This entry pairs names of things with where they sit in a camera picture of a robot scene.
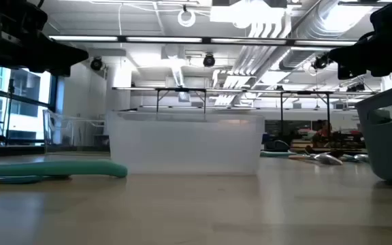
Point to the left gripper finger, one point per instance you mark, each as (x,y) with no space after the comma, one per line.
(63,51)
(66,61)

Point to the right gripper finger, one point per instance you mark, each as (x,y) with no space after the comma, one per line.
(356,61)
(359,47)

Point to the black ceiling spotlight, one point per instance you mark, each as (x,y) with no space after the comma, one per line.
(209,60)
(320,63)
(96,64)

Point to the large glass window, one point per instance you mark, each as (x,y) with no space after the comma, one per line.
(29,85)

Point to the black tripod stand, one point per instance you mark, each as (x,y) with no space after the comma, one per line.
(11,109)

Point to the person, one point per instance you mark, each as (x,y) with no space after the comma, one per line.
(323,132)

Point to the white ceiling pipe bundle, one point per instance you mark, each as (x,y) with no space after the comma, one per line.
(260,51)

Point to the small blue box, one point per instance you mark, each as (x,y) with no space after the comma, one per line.
(266,137)

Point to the black overhead light bar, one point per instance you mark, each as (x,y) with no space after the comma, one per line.
(203,40)

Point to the clear rectangular plastic bin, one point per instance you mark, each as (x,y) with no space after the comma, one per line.
(182,146)

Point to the distant black rig frame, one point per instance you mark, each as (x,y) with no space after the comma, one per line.
(182,90)
(305,92)

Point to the white square air duct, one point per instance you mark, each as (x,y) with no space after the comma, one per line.
(177,68)

